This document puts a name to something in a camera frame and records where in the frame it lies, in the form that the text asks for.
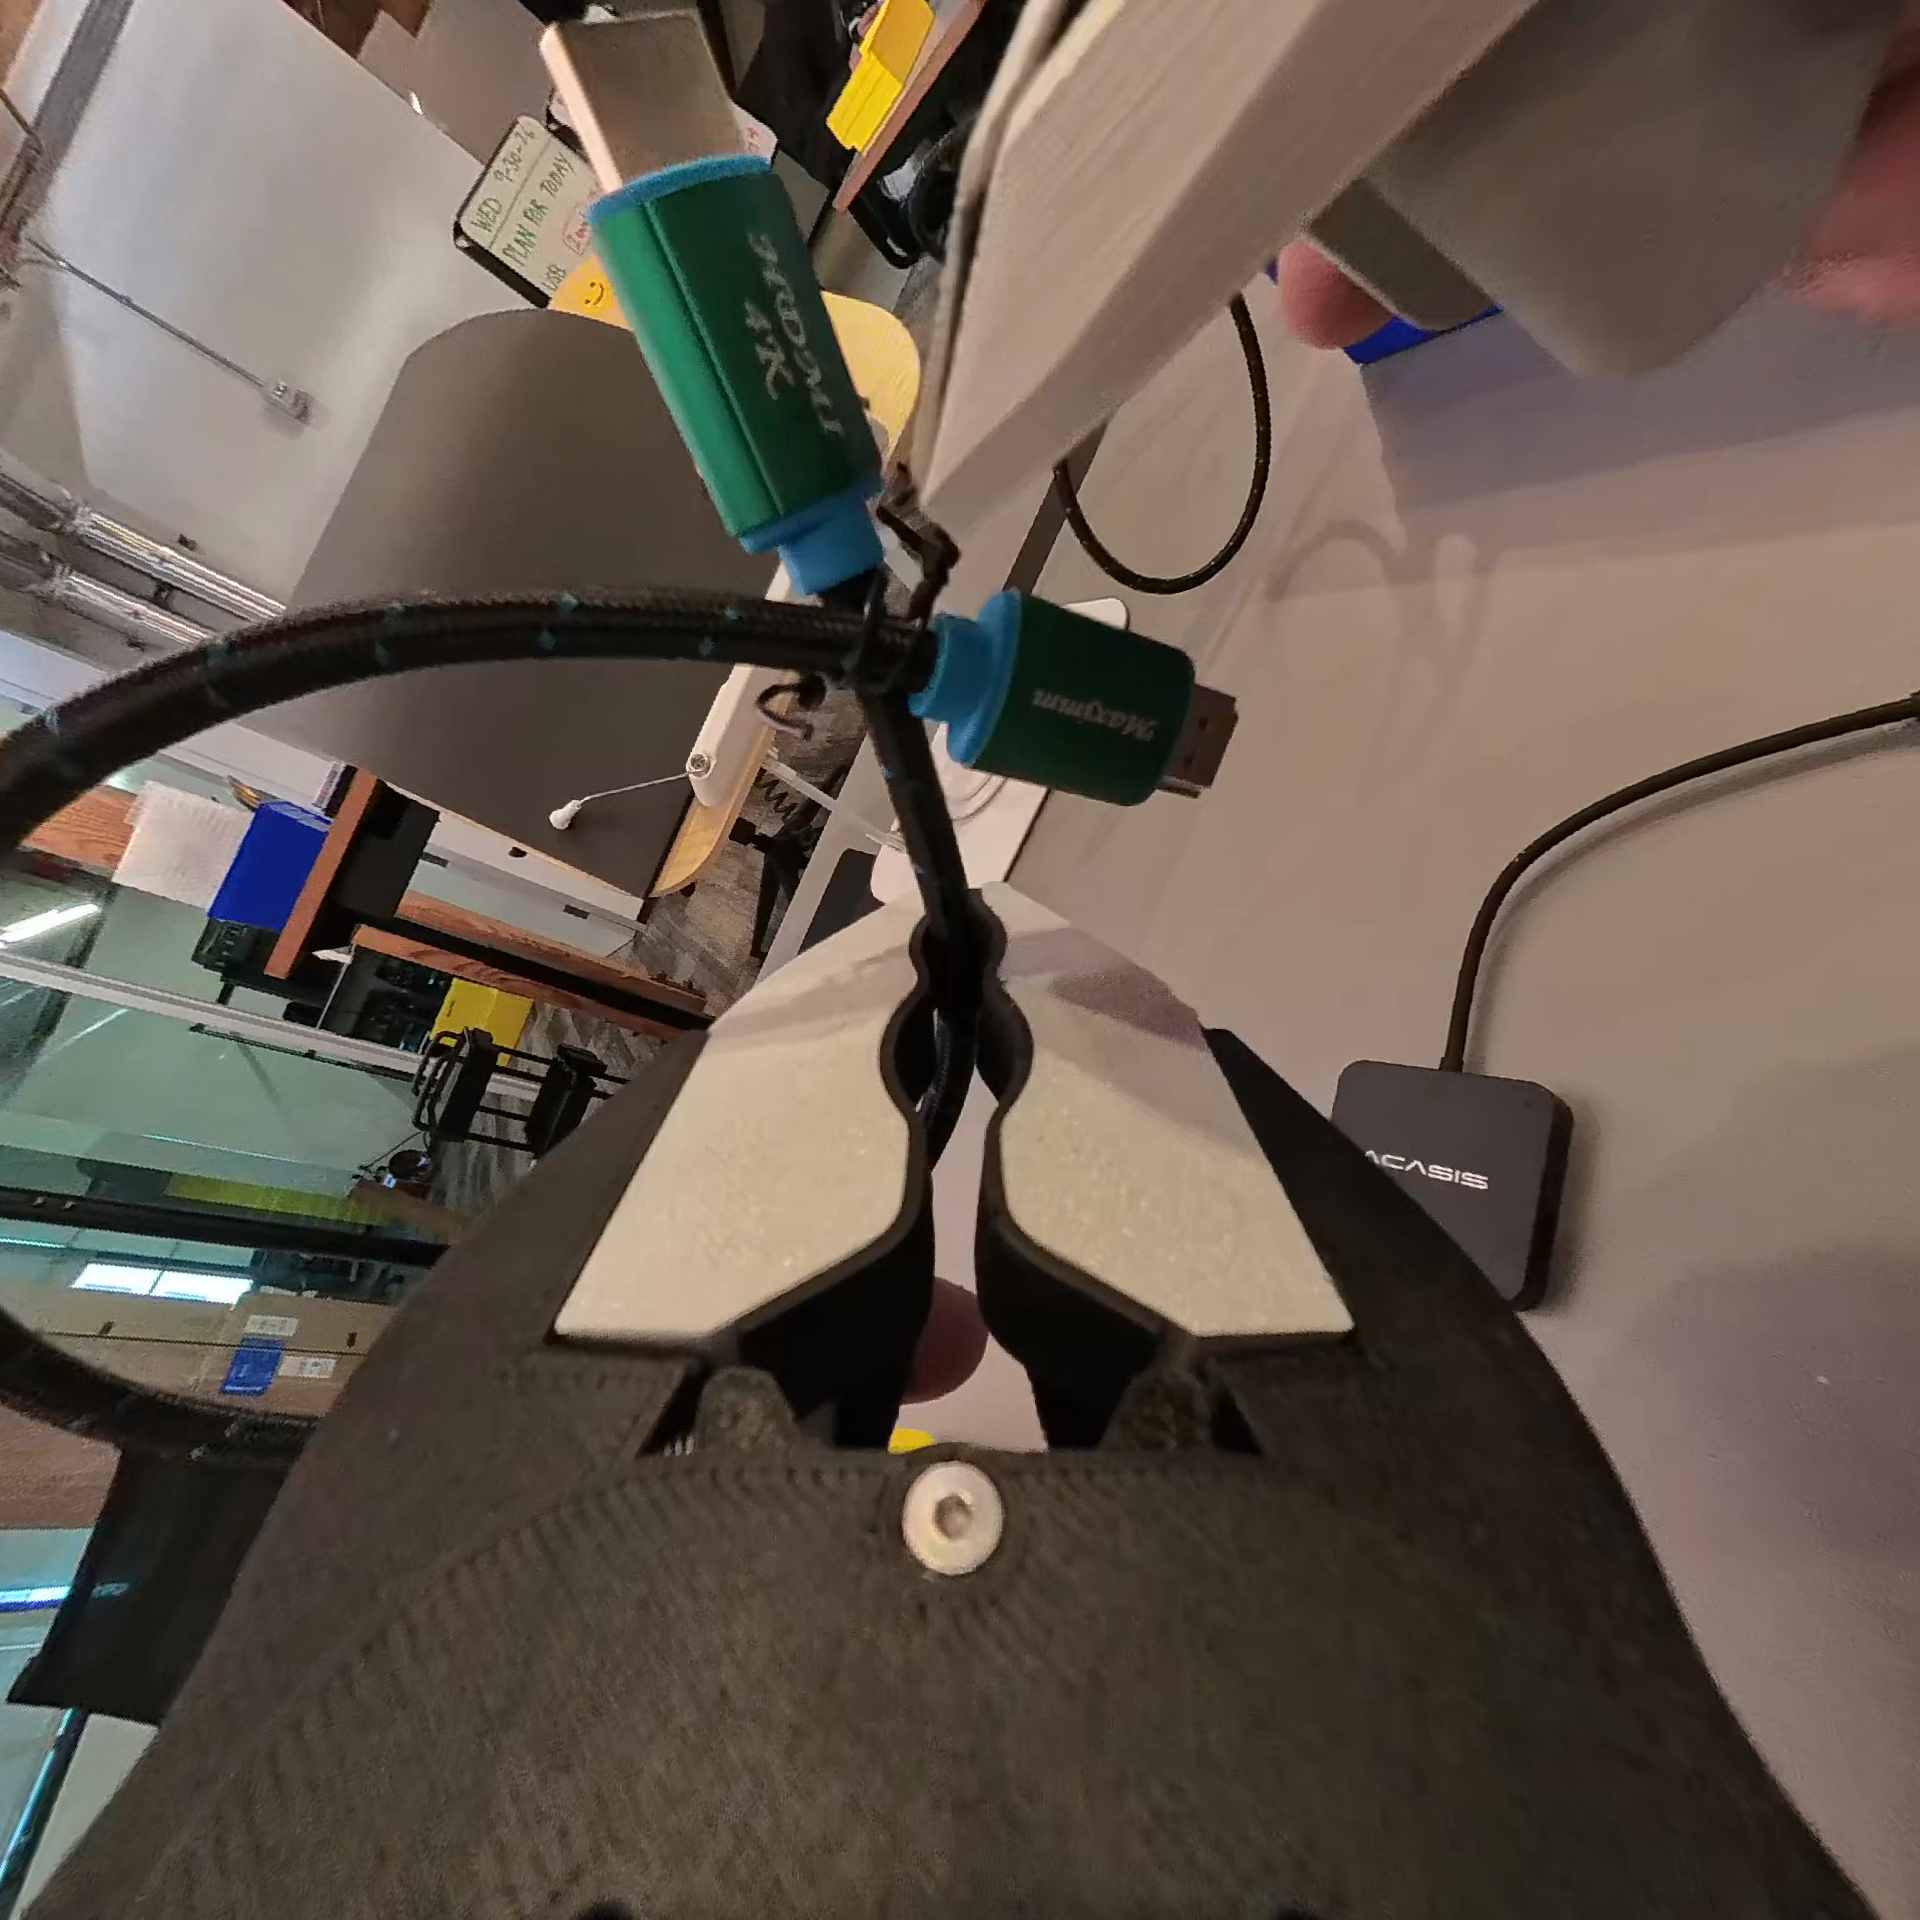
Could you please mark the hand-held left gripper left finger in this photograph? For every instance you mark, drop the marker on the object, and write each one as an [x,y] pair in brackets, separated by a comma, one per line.
[749,1186]

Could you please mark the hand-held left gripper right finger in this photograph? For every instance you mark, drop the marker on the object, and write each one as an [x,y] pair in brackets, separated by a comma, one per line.
[1171,1186]

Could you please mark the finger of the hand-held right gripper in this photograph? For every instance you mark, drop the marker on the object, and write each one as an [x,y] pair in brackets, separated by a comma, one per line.
[1171,194]

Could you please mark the blue plastic bin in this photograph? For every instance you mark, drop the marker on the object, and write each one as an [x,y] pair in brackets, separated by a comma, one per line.
[1423,337]

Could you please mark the person's right hand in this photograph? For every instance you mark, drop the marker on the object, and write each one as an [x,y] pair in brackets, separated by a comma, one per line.
[1874,211]

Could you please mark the yellow plastic block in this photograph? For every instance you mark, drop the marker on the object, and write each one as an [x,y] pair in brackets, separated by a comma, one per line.
[884,75]

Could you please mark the white tilting stand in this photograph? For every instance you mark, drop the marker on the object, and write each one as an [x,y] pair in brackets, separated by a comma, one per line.
[734,734]

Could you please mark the wooden table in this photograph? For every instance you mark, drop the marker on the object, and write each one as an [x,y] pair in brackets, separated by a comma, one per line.
[320,884]

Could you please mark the blue box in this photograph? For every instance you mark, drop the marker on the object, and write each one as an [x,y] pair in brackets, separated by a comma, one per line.
[271,869]

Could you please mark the cardboard box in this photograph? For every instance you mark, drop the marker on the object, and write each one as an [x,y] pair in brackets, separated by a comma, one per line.
[179,1351]

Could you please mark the small whiteboard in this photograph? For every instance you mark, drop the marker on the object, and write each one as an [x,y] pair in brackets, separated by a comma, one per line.
[525,211]

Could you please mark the black fabric panel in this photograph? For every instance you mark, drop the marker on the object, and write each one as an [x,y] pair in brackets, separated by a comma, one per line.
[138,1591]

